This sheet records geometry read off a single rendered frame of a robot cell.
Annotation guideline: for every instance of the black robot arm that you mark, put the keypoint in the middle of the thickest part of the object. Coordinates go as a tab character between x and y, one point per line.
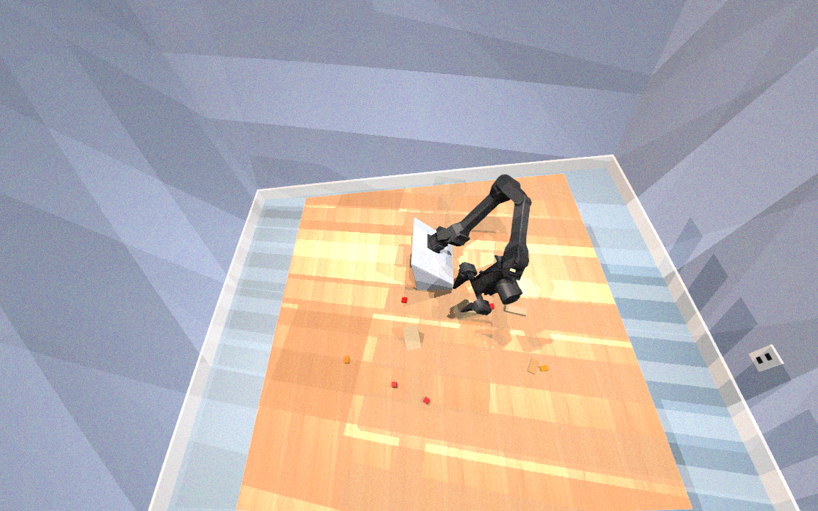
515	256

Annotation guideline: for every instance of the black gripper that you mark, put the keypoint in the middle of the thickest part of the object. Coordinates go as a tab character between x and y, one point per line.
480	285

